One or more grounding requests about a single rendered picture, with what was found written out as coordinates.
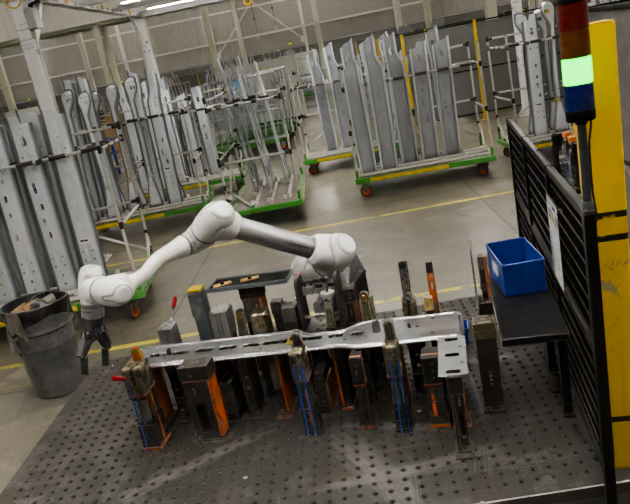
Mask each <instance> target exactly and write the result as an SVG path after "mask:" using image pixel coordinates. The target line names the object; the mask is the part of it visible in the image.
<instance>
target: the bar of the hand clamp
mask: <svg viewBox="0 0 630 504"><path fill-rule="evenodd" d="M398 267H399V273H400V280H401V287H402V293H403V300H404V304H406V299H405V298H406V297H405V293H409V292H410V299H411V303H413V298H412V290H411V283H410V276H409V269H408V263H407V260H401V261H398Z"/></svg>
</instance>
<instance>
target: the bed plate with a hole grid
mask: <svg viewBox="0 0 630 504"><path fill-rule="evenodd" d="M439 309H440V312H449V311H458V312H460V313H461V314H462V315H463V320H468V326H469V330H468V332H469V346H466V348H467V357H468V366H469V373H468V374H465V375H462V378H463V385H464V392H465V399H466V406H467V411H471V419H472V428H471V429H469V436H470V439H472V440H474V448H475V458H474V459H467V460H456V454H455V441H456V440H457V438H456V431H455V429H454V418H453V416H452V419H451V420H450V426H451V427H446V428H445V429H444V428H442V429H436V428H431V426H430V422H429V421H430V420H428V418H430V417H427V416H428V415H430V414H429V408H428V398H423V399H416V397H415V392H416V391H415V385H414V379H413V373H412V367H411V361H410V355H409V349H408V348H407V344H403V345H402V347H403V353H404V359H405V365H406V371H407V377H408V382H409V387H410V388H411V396H410V409H411V415H412V416H413V417H414V418H416V419H417V420H416V422H417V423H414V424H415V426H414V427H413V428H414V429H413V432H411V433H407V434H406V433H403V435H401V434H400V435H398V436H396V435H395V436H393V434H392V432H394V431H396V423H395V415H394V404H393V402H385V403H383V401H382V398H383V395H382V390H381V385H380V382H378V383H377V384H376V383H374V385H375V389H376V401H375V402H374V403H371V404H372V409H373V414H374V415H375V417H376V419H375V425H374V427H379V428H377V429H376V430H375V431H374V432H373V429H367V430H366V429H361V428H360V425H359V423H360V422H359V421H360V415H359V403H358V398H357V399H356V404H355V409H354V410H345V411H343V410H342V401H341V396H340V391H339V386H337V387H336V390H337V395H338V397H337V401H336V405H335V409H334V412H332V413H324V414H321V412H320V414H321V419H323V421H324V423H323V424H325V425H322V426H325V427H324V428H325V430H323V431H325V432H324V433H323V434H324V435H322V436H321V435H320V436H319V437H311V436H310V437H307V436H304V433H303V432H305V431H304V424H303V420H302V416H301V413H299V409H300V406H301V405H300V400H299V399H298V402H297V405H296V408H295V411H294V414H293V416H292V419H288V420H277V419H276V418H277V416H278V413H279V410H280V409H279V406H278V402H277V398H276V397H270V396H266V395H265V394H267V393H266V392H265V391H266V390H267V387H266V383H265V379H264V377H260V381H261V385H262V389H263V393H264V397H265V398H264V400H266V401H270V400H273V401H274V403H273V406H272V408H271V410H270V413H269V415H268V418H265V419H253V420H242V417H243V415H244V413H245V411H246V409H247V403H246V399H244V398H243V399H244V401H245V405H246V408H245V410H244V412H243V414H242V416H241V419H239V420H229V421H228V424H229V427H230V428H233V427H238V428H239V429H238V431H237V433H236V436H235V438H234V440H233V441H231V442H220V443H207V444H195V445H191V444H190V442H191V440H192V438H193V437H194V435H195V433H196V431H195V427H194V424H193V420H191V422H190V423H188V424H177V425H175V423H176V422H177V420H178V418H179V417H180V415H181V414H179V412H178V410H177V411H176V413H175V415H174V416H173V418H172V419H171V421H170V422H169V424H168V425H167V426H168V430H169V432H171V434H173V436H172V437H173V438H172V439H171V441H170V442H169V443H166V444H165V445H164V447H163V451H162V452H161V451H159V450H157V451H149V452H147V451H144V453H142V454H141V450H143V444H142V440H141V437H140V434H139V431H138V418H137V415H136V412H135V408H134V405H133V402H132V401H131V399H130V398H127V397H128V395H127V391H126V388H125V385H124V382H121V381H113V380H112V377H113V376H114V375H115V376H122V375H121V370H122V368H123V367H124V366H125V364H126V363H127V362H128V361H129V360H130V359H131V358H132V355H130V356H125V357H119V358H114V359H109V366H102V361H97V362H96V363H95V364H94V366H93V367H92V369H91V370H90V371H89V375H86V377H85V378H84V379H83V381H82V382H81V384H80V386H78V388H77V389H76V390H75V392H74V393H73V395H72V397H71V398H70V399H69V400H68V402H67V403H66V404H65V406H64V407H63V408H62V410H61V411H60V413H59V414H58V415H57V417H56V418H55V419H54V421H53V422H52V424H51V425H50V426H49V428H48V429H47V431H46V432H45V433H44V435H43V436H42V437H41V439H40V440H39V442H38V443H37V444H36V446H35V447H34V448H33V450H32V451H31V453H30V454H29V455H28V457H27V458H26V459H25V461H24V462H23V464H22V465H21V466H20V468H19V469H18V471H17V472H16V473H15V475H14V476H13V477H12V479H11V480H10V482H9V483H8V484H7V486H6V487H5V488H4V490H3V491H2V493H1V494H0V504H556V503H563V502H569V501H576V500H582V499H589V498H596V497H602V496H605V492H604V480H603V472H602V469H601V467H600V464H599V461H598V459H597V456H596V454H595V451H594V448H593V446H592V443H591V441H590V438H589V435H588V433H587V430H586V428H585V425H584V422H583V420H582V417H581V415H580V412H579V409H578V407H577V404H576V402H575V399H574V396H573V394H572V400H573V408H574V410H575V413H576V417H571V418H565V417H564V414H563V411H562V409H561V406H563V397H562V393H552V390H551V387H550V384H549V379H553V378H561V377H560V367H559V357H558V355H557V352H556V350H555V354H556V362H557V365H558V368H559V371H552V372H549V371H548V368H547V365H546V362H548V358H547V348H546V342H545V343H535V344H525V345H515V346H508V347H503V345H502V342H501V338H500V333H499V329H498V324H497V320H496V315H495V311H494V320H495V325H496V332H497V337H496V339H497V347H498V355H499V363H500V371H501V379H502V385H503V390H504V394H503V395H504V399H505V404H506V409H507V412H506V413H494V414H484V407H483V400H484V399H483V392H482V385H481V377H480V370H479V363H478V355H477V348H476V341H475V339H474V334H473V327H472V316H475V315H478V310H477V303H476V296H469V297H463V298H458V299H454V300H446V301H442V302H439ZM145 452H147V453H145ZM140 454H141V455H140ZM615 470H616V483H617V494H622V493H629V492H630V467H629V468H615Z"/></svg>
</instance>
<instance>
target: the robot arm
mask: <svg viewBox="0 0 630 504"><path fill-rule="evenodd" d="M234 239H237V240H241V241H245V242H249V243H252V244H256V245H260V246H263V247H267V248H271V249H274V250H278V251H282V252H286V253H289V254H293V255H296V257H295V259H294V260H293V262H292V265H291V269H292V270H293V273H292V274H293V276H294V277H296V274H298V273H300V274H301V277H302V279H309V278H318V277H325V276H328V277H329V281H328V282H326V283H330V282H333V274H334V271H336V270H338V271H339V272H340V276H341V281H342V286H343V285H344V284H348V283H349V274H350V268H349V267H347V266H348V265H349V264H350V263H351V262H352V260H353V258H354V256H355V250H356V246H355V242H354V240H353V239H352V238H351V237H350V236H349V235H347V234H344V233H335V234H316V235H314V236H312V237H309V236H305V235H302V234H298V233H295V232H291V231H288V230H284V229H281V228H277V227H274V226H270V225H267V224H263V223H260V222H256V221H253V220H249V219H246V218H242V217H241V216H240V215H239V214H238V213H237V212H235V211H234V209H233V207H232V206H231V205H230V204H229V203H228V202H226V201H223V200H216V201H213V202H211V203H209V204H207V205H206V206H205V207H204V208H203V209H202V210H201V211H200V212H199V214H198V215H197V216H196V218H195V220H194V222H193V223H192V225H191V226H190V227H189V228H188V229H187V231H186V232H184V233H183V234H181V235H180V236H178V237H176V238H175V239H174V240H172V241H171V242H170V243H168V244H167V245H165V246H164V247H162V248H161V249H159V250H158V251H156V252H155V253H154V254H152V255H151V256H150V257H149V259H148V260H147V261H146V262H145V263H144V265H143V266H142V267H141V268H140V269H139V270H138V271H137V272H135V273H133V274H130V275H126V274H124V273H119V274H115V275H111V276H107V277H105V275H104V272H103V270H102V268H101V266H100V265H86V266H83V267H81V268H80V271H79V275H78V295H79V299H80V303H81V317H82V318H84V319H83V323H84V328H85V329H86V333H81V338H80V343H79V347H78V351H77V355H76V357H77V358H80V361H81V374H82V375H89V367H88V357H87V354H88V352H89V349H90V347H91V344H92V343H93V342H94V341H96V340H98V342H99V343H100V345H101V346H102V347H103V349H101V351H102V366H109V349H111V347H110V346H112V343H111V340H110V338H109V335H108V333H107V328H106V326H103V316H104V315H105V310H104V305H105V306H110V307H120V306H123V305H126V304H127V303H128V302H130V300H131V299H132V296H133V295H134V291H135V290H136V289H137V288H138V287H140V286H141V285H142V284H144V283H145V282H146V281H147V280H149V279H150V277H151V276H152V275H153V274H154V273H155V272H156V271H157V270H158V269H159V268H160V267H161V266H162V265H163V264H164V263H166V262H169V261H172V260H175V259H179V258H183V257H188V256H190V255H193V254H197V253H199V252H201V251H203V250H205V249H207V248H209V247H210V246H212V245H213V244H214V243H215V242H216V241H231V240H234ZM346 267H347V268H346ZM345 268H346V269H345ZM344 269H345V270H344ZM343 270H344V271H343ZM342 271H343V272H342ZM88 339H89V340H88ZM79 354H80V355H79Z"/></svg>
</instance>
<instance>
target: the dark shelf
mask: <svg viewBox="0 0 630 504"><path fill-rule="evenodd" d="M486 261H487V268H488V276H489V284H490V292H491V298H492V302H493V307H494V311H495V315H496V320H497V324H498V329H499V333H500V338H501V342H502V345H503V347H508V346H515V345H525V344H535V343H545V342H554V341H567V340H570V332H569V330H568V328H567V326H566V323H565V321H564V319H563V317H562V315H561V312H560V310H559V308H558V306H557V303H556V301H555V299H554V297H553V295H552V292H551V290H550V288H549V286H548V284H547V281H546V284H547V290H545V291H538V292H532V293H526V294H520V295H514V296H508V297H506V296H505V295H504V293H503V292H502V290H501V289H500V287H499V286H498V284H497V283H496V281H495V280H494V278H493V277H492V275H491V274H490V271H489V263H488V255H486Z"/></svg>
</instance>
